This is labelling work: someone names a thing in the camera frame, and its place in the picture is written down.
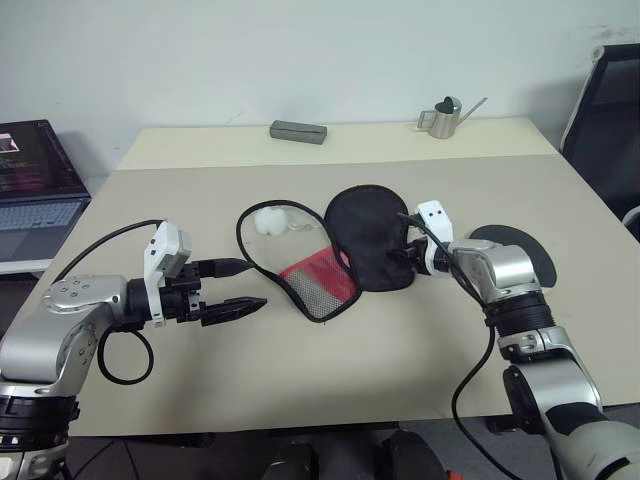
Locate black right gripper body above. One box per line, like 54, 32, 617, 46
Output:
398, 238, 428, 274

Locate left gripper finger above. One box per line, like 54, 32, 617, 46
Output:
202, 296, 268, 328
199, 257, 250, 280

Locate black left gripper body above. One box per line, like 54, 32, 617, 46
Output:
162, 261, 208, 328

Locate black paddle case red mesh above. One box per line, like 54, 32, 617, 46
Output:
234, 183, 419, 325

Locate small metal watering can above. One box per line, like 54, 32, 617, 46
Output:
416, 95, 489, 140

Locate grey rectangular box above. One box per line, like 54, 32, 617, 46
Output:
269, 118, 329, 148

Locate open grey laptop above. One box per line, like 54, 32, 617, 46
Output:
0, 118, 93, 264

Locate black office chair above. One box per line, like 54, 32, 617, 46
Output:
558, 43, 640, 227

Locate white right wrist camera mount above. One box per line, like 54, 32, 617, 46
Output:
416, 199, 455, 276

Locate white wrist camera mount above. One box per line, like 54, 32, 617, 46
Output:
142, 221, 194, 327
416, 199, 455, 276

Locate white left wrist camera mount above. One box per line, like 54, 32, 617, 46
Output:
142, 221, 194, 327

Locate white plush duck keychain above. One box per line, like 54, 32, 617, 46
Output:
253, 206, 322, 237

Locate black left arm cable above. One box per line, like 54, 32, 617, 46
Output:
49, 218, 167, 387

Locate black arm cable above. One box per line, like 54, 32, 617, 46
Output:
49, 218, 167, 387
397, 211, 507, 480

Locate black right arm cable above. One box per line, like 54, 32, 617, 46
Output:
397, 211, 507, 480

